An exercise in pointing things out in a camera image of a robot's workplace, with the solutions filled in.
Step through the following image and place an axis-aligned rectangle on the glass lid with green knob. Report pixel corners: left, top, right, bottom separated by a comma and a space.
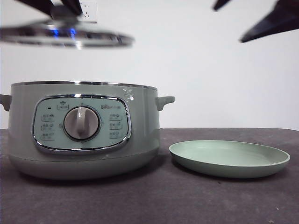
0, 7, 135, 50

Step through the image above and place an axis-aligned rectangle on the pale green round plate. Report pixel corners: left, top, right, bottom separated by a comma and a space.
168, 140, 291, 179

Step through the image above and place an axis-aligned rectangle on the pale green electric steamer pot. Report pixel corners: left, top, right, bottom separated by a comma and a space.
0, 81, 176, 181

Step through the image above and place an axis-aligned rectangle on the white wall power socket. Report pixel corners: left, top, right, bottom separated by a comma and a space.
79, 1, 98, 24

